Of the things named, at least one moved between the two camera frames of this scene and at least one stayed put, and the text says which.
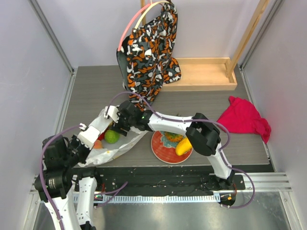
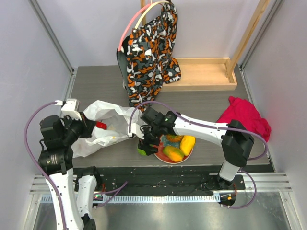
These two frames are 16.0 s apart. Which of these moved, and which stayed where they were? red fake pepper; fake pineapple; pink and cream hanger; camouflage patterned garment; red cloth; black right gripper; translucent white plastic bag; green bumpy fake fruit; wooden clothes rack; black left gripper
Moved: red fake pepper; translucent white plastic bag; green bumpy fake fruit; black right gripper; black left gripper
Stayed: red cloth; pink and cream hanger; camouflage patterned garment; wooden clothes rack; fake pineapple
